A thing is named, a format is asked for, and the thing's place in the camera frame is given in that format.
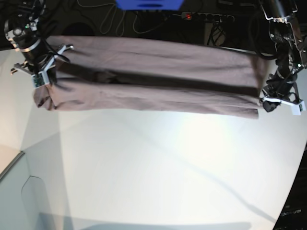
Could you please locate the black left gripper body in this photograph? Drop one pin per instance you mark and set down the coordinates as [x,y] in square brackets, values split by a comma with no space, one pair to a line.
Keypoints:
[282,88]

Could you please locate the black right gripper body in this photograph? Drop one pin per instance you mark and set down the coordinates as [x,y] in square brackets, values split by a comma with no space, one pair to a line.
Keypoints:
[35,52]

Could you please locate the mauve grey t-shirt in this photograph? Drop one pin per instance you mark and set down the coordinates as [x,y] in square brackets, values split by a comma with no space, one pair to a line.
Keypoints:
[153,75]

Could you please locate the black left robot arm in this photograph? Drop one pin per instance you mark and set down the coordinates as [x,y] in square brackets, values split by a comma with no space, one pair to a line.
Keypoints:
[290,58]

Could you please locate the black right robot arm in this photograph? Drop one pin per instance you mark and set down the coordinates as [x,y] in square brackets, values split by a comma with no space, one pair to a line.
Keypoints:
[22,30]

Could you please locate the black power strip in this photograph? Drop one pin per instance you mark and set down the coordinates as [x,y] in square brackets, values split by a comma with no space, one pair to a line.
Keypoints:
[207,17]

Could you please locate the blue plastic bin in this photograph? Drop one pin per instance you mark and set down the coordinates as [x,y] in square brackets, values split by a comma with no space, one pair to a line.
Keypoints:
[139,5]

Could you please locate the white cardboard box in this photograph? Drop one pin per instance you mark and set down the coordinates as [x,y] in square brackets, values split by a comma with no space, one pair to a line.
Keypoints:
[19,208]

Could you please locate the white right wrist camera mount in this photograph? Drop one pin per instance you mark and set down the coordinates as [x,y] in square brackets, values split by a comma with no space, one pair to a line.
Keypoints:
[42,73]

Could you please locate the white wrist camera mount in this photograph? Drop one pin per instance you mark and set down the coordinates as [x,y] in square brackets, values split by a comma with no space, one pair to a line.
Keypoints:
[270,104]
[42,73]

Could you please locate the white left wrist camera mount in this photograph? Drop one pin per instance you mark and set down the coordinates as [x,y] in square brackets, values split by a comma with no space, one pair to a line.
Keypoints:
[270,104]

